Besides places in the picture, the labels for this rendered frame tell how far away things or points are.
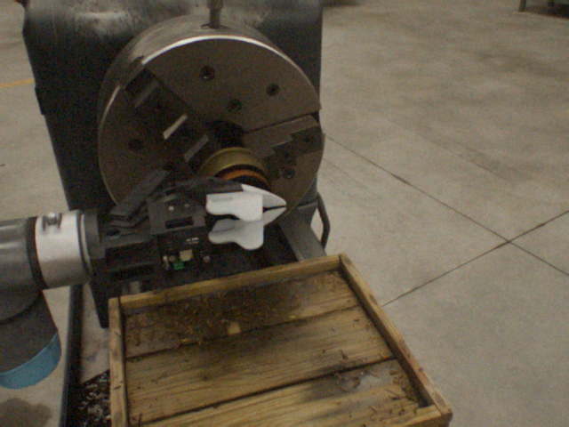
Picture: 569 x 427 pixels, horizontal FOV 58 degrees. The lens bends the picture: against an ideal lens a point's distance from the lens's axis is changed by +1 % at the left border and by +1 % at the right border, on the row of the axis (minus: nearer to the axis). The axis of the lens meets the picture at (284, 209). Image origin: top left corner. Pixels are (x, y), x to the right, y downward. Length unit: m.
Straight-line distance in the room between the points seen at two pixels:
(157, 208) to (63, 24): 0.37
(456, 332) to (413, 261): 0.42
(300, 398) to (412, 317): 1.43
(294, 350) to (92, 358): 0.62
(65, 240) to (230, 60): 0.30
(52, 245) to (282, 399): 0.31
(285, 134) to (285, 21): 0.23
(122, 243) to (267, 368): 0.25
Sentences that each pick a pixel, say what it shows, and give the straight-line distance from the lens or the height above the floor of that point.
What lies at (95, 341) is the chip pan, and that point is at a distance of 1.24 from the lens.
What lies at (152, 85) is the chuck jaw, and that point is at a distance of 0.64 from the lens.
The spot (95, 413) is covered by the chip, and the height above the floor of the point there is 0.57.
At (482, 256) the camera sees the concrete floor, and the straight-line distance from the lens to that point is 2.43.
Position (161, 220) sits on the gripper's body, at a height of 1.12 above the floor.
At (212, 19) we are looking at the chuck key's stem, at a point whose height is 1.25.
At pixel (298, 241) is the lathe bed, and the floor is 0.86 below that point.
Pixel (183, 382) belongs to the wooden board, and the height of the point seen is 0.88.
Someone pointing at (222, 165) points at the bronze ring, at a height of 1.12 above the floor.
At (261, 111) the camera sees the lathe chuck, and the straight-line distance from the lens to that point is 0.71.
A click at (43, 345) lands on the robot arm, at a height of 0.98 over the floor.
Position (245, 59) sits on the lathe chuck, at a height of 1.21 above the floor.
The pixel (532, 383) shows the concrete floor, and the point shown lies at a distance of 1.96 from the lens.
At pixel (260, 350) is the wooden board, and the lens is 0.69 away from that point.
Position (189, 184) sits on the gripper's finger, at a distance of 0.55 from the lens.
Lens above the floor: 1.40
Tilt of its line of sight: 33 degrees down
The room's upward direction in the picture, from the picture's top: straight up
